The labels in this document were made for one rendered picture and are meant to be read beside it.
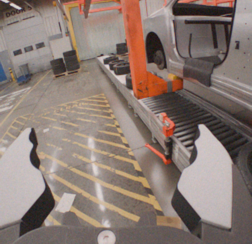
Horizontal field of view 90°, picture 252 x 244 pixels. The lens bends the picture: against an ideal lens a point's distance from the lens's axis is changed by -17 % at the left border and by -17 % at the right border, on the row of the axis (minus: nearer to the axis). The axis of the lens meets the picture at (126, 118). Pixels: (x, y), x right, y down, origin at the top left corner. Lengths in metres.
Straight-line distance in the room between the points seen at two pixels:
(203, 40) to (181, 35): 0.37
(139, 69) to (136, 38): 0.35
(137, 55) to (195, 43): 0.87
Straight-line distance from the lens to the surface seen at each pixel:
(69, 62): 7.62
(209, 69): 1.53
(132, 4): 1.80
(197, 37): 2.28
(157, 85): 1.96
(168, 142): 1.47
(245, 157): 1.25
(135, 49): 1.77
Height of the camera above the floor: 1.30
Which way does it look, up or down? 30 degrees down
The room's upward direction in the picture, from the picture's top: 9 degrees counter-clockwise
